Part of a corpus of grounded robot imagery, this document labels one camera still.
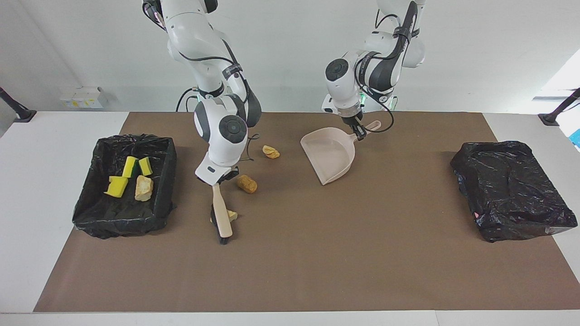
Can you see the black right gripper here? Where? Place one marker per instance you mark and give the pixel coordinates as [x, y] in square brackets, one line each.
[230, 174]

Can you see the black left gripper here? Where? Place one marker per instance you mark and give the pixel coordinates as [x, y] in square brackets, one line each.
[351, 120]

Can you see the beige plastic dustpan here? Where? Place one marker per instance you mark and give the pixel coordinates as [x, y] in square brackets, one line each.
[328, 156]

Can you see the tan crinkled foam scrap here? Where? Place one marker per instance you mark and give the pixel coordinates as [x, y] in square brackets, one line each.
[233, 215]

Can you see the beige hand brush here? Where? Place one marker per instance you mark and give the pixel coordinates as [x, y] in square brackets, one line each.
[222, 217]

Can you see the pale yellow foam lump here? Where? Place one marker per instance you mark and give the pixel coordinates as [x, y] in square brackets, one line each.
[271, 152]

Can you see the small yellow sponge piece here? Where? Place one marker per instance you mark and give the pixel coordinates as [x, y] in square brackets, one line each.
[146, 166]

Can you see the pale beige foam chunk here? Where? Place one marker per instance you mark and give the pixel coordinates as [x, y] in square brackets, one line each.
[144, 188]

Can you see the green and yellow sponge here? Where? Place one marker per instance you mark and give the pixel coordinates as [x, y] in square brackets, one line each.
[129, 167]

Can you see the notched yellow sponge piece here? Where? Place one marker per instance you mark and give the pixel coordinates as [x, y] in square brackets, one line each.
[117, 186]

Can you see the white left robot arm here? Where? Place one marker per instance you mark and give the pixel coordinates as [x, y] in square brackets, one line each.
[344, 86]

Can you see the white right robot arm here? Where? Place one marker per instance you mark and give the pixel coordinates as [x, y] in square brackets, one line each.
[199, 40]

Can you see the black bag lined bin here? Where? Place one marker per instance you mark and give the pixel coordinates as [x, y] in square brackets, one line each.
[122, 217]

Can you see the black bag bin, pink patch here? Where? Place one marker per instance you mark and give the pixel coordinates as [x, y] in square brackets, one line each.
[512, 190]

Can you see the brown cork-like foam lump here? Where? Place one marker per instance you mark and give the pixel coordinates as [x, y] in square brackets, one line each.
[247, 184]

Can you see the brown table mat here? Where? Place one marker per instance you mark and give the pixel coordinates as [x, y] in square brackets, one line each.
[290, 271]

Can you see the blue object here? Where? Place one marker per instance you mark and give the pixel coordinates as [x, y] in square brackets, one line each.
[576, 138]

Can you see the white wall box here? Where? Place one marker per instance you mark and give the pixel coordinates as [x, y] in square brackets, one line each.
[84, 97]

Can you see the black camera stand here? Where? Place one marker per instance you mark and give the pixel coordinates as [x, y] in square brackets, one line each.
[20, 113]
[550, 118]

